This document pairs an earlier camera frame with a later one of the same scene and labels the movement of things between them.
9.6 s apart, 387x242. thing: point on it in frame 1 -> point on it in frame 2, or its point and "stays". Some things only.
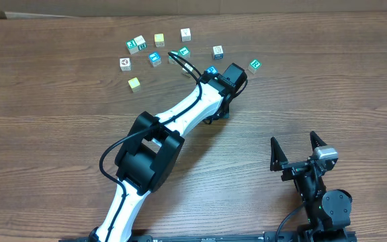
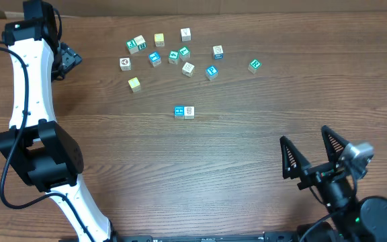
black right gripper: [293, 169] -> [315, 175]
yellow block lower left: [134, 85] stays
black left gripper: [222, 111] -> [70, 58]
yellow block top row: [159, 39] stays
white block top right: [185, 34] stays
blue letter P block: [211, 70] stays
